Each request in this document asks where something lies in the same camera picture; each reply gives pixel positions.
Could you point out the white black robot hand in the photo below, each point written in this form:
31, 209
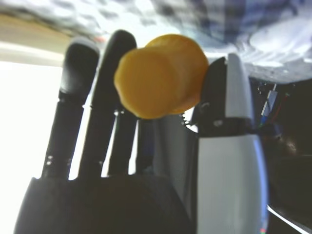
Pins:
97, 207

